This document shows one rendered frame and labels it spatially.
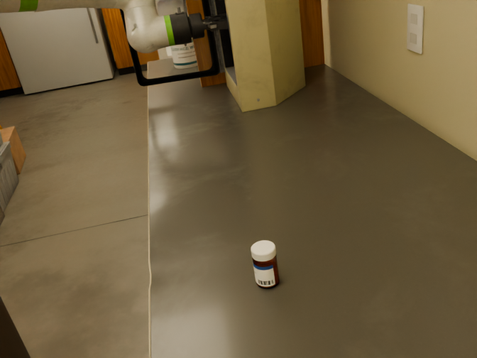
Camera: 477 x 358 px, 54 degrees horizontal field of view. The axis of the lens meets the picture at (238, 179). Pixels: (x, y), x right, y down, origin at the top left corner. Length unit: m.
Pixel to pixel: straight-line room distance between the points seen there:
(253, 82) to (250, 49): 0.10
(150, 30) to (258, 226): 0.80
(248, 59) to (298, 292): 0.87
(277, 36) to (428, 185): 0.71
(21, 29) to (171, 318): 5.94
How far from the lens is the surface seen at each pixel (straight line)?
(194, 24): 1.51
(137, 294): 2.34
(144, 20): 1.50
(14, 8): 1.42
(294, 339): 0.67
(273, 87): 1.48
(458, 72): 1.17
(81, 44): 6.41
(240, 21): 1.42
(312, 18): 1.86
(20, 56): 6.58
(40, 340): 2.33
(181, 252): 0.86
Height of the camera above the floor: 1.43
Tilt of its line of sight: 27 degrees down
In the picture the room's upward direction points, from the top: 9 degrees counter-clockwise
